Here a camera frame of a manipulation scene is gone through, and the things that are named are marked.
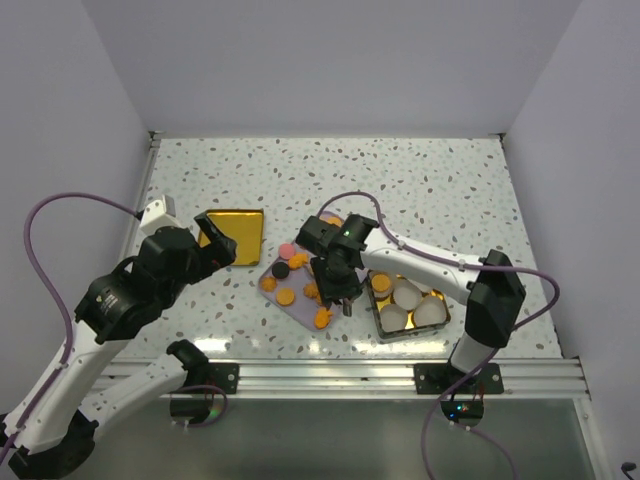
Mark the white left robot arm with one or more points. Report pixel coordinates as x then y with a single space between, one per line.
54 430

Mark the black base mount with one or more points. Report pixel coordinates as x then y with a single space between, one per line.
436 378
224 375

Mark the black round cookie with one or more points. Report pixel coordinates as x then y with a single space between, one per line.
280 270

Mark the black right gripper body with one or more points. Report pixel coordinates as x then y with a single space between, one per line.
342 283

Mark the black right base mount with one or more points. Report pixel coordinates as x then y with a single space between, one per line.
436 378

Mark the gold tin lid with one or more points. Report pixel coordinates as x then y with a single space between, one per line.
245 227

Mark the aluminium front rail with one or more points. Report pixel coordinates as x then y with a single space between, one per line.
537 379

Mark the pink round cookie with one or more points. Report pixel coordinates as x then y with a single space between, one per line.
286 251

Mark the orange star cookie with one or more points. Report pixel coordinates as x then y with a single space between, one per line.
268 284
311 290

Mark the orange fish cookie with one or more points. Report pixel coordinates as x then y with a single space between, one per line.
323 318
298 261

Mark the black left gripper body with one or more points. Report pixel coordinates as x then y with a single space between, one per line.
205 261

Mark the green gold cookie tin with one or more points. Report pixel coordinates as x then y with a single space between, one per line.
411 330

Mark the lilac plastic tray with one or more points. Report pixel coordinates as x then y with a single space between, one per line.
348 244

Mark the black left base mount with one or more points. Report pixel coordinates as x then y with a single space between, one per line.
224 375

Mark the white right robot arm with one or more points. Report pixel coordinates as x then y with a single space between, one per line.
488 286

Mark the metal tongs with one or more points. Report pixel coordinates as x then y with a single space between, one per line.
347 307

